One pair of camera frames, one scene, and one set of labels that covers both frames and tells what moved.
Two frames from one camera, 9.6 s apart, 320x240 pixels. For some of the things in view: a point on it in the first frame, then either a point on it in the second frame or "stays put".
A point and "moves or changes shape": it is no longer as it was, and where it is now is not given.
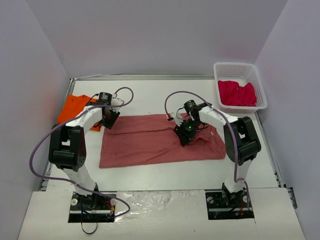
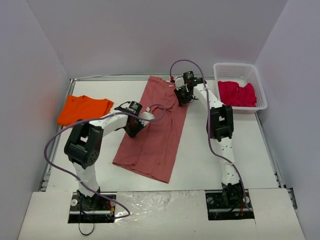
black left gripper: x=111 y=119 -> x=131 y=129
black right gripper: x=185 y=136 -> x=182 y=97
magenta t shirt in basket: x=231 y=94 stays put
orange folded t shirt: x=72 y=105 stays put
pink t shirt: x=141 y=139 moves or changes shape
